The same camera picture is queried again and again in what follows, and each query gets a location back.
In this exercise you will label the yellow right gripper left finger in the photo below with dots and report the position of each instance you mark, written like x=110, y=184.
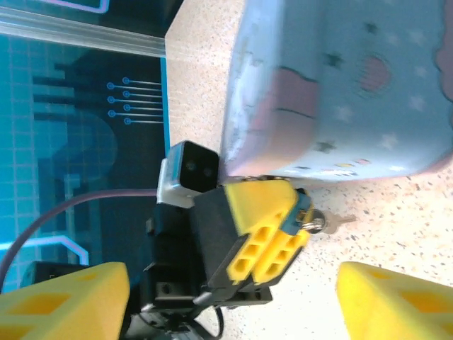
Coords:
x=63, y=308

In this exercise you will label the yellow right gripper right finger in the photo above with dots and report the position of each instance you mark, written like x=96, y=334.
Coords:
x=400, y=308

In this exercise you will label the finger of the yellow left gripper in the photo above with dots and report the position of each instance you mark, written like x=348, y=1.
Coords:
x=283, y=255
x=258, y=202

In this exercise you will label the small metal key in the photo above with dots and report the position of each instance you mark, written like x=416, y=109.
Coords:
x=336, y=225

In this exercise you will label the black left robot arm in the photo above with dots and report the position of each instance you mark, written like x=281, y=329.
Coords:
x=159, y=326

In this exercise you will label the pastel bunny print tin box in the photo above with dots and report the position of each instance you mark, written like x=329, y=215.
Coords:
x=354, y=88

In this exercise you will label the blue printed backdrop panel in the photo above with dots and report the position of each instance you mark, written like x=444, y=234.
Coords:
x=35, y=124
x=141, y=10

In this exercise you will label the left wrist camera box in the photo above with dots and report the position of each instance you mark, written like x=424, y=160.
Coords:
x=198, y=166

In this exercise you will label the aluminium frame rail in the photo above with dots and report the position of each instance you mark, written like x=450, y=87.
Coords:
x=70, y=30

